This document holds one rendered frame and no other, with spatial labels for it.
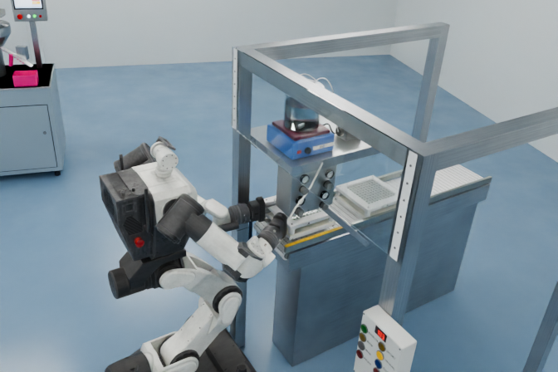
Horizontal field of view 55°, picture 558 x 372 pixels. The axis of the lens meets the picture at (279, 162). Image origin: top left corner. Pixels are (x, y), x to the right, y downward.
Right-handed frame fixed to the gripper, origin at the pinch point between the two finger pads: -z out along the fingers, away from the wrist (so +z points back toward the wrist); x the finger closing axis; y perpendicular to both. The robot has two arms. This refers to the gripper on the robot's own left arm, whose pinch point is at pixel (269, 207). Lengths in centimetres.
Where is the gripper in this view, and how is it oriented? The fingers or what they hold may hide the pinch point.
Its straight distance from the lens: 240.9
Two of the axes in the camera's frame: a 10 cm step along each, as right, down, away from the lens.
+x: -0.1, 8.7, 4.9
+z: -9.2, 1.9, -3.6
